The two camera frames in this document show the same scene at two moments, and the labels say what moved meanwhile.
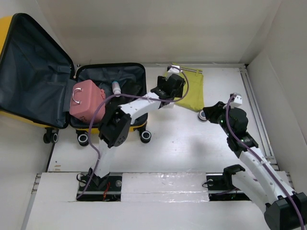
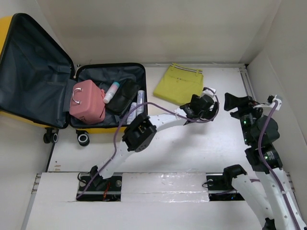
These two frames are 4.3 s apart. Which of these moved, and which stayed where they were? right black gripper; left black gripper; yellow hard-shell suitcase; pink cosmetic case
Moved: left black gripper; right black gripper
Stayed: yellow hard-shell suitcase; pink cosmetic case
